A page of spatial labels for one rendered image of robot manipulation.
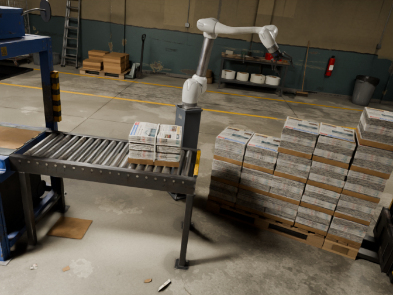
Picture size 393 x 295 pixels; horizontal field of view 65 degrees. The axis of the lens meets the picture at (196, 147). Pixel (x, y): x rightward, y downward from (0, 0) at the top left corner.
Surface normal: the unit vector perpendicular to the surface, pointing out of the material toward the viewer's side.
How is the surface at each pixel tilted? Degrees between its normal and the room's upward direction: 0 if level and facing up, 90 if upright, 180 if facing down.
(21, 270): 0
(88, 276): 0
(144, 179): 90
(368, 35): 90
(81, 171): 90
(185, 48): 90
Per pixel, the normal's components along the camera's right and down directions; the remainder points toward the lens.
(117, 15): -0.07, 0.40
